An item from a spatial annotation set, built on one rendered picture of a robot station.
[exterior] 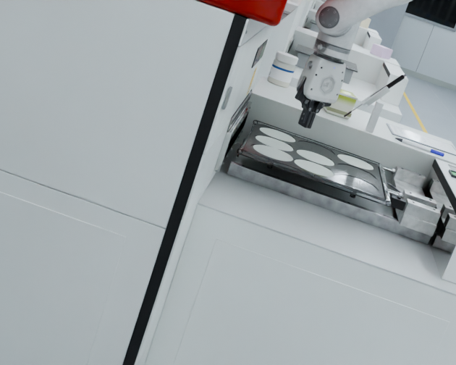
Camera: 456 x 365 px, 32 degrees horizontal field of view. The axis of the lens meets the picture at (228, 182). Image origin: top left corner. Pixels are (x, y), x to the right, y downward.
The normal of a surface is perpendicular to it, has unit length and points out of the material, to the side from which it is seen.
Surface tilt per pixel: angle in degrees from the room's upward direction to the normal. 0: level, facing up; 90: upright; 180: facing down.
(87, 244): 90
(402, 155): 90
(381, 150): 90
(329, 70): 88
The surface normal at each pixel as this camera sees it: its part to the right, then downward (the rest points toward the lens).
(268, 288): -0.13, 0.25
